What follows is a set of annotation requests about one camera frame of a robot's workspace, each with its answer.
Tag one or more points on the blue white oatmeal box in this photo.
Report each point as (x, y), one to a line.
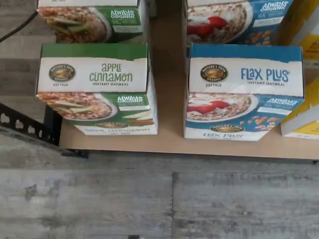
(249, 74)
(224, 22)

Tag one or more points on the green apple cinnamon oatmeal box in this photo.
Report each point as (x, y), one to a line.
(87, 22)
(99, 74)

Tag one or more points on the wooden shelf board with boxes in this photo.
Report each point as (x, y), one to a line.
(169, 99)

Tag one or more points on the yellow purely elizabeth box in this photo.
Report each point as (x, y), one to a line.
(299, 22)
(304, 124)

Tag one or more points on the black metal shelf rack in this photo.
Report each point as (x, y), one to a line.
(25, 124)

